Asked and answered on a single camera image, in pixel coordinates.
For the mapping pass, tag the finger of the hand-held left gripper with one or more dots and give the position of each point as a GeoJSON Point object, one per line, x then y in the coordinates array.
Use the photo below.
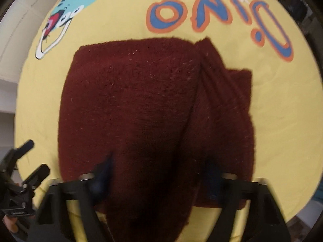
{"type": "Point", "coordinates": [37, 175]}
{"type": "Point", "coordinates": [25, 148]}

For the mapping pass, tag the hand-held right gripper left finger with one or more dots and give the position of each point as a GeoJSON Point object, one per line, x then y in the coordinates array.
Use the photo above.
{"type": "Point", "coordinates": [103, 174]}

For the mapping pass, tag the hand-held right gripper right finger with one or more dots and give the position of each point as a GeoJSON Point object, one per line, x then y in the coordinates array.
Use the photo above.
{"type": "Point", "coordinates": [213, 179]}

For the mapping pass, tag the maroon knitted sweater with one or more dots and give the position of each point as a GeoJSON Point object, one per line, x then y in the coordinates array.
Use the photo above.
{"type": "Point", "coordinates": [138, 105]}

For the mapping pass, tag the person's left hand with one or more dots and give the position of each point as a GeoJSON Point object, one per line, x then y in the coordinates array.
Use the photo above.
{"type": "Point", "coordinates": [10, 225]}

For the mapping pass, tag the yellow printed blanket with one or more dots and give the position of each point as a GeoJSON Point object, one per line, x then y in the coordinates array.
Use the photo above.
{"type": "Point", "coordinates": [277, 105]}

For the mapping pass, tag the white panelled door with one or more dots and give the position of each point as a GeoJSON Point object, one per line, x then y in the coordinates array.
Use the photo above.
{"type": "Point", "coordinates": [20, 30]}

